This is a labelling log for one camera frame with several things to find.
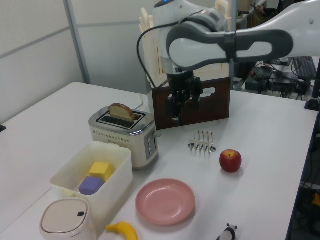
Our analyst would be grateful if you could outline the white plastic container box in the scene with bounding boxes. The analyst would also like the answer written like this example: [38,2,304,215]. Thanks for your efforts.
[49,140,134,227]

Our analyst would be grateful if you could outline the black stand post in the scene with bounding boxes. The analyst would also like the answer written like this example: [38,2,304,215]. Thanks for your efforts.
[303,74,320,111]

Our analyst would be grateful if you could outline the pink plastic plate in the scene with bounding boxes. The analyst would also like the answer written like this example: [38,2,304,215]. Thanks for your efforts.
[135,178,196,227]

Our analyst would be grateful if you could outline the red apple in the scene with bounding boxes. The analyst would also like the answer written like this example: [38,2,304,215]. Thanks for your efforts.
[219,149,243,173]

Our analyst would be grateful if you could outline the yellow block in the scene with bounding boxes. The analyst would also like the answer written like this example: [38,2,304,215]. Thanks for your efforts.
[88,161,113,181]

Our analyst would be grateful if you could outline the brown-crusted bread slice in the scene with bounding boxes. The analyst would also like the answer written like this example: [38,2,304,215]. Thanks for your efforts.
[108,103,136,122]

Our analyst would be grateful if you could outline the yellow banana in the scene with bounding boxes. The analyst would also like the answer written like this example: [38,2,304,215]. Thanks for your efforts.
[105,221,139,240]

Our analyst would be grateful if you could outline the white toaster power cord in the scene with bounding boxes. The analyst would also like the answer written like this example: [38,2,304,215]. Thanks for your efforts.
[136,92,145,111]

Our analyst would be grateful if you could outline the dark brown wooden crate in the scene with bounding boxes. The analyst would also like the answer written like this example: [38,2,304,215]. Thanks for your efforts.
[151,76,231,131]

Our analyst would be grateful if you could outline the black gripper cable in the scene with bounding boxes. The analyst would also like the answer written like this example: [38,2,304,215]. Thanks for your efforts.
[136,21,181,89]

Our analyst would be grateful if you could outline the cream silver two-slot toaster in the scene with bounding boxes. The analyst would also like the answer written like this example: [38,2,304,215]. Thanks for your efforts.
[88,105,160,171]

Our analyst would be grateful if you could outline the black computer keyboard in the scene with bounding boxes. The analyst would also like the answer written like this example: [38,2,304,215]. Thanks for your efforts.
[291,56,317,81]

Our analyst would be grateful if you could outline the panda-topped white pen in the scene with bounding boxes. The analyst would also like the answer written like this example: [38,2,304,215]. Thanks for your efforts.
[216,223,239,240]

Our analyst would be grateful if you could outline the silver wire toast rack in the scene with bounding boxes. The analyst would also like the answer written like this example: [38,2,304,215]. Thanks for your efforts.
[187,129,217,154]

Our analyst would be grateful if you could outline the grey partition frame post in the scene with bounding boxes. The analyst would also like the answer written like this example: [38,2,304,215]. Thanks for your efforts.
[63,0,91,85]

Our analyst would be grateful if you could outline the purple block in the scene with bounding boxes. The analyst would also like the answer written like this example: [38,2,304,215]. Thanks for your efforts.
[78,176,105,196]

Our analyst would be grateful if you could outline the small beige lidded bin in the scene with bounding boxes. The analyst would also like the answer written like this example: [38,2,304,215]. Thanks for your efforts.
[39,197,97,240]

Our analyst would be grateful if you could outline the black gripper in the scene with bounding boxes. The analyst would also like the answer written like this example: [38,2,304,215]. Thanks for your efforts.
[165,70,203,121]

